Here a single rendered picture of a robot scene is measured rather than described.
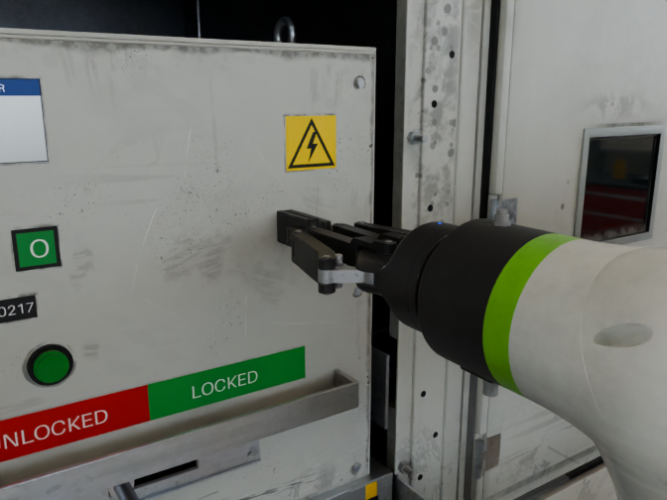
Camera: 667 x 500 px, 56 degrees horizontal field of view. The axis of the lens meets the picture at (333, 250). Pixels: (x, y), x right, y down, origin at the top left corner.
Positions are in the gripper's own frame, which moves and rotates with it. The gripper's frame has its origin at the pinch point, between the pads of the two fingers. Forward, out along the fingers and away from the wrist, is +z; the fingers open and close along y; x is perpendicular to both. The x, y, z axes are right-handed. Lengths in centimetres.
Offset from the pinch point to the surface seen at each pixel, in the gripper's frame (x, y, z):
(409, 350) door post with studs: -16.2, 15.6, 3.0
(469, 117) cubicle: 9.6, 22.9, 2.6
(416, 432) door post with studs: -26.6, 16.6, 2.5
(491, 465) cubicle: -33.9, 27.7, 0.4
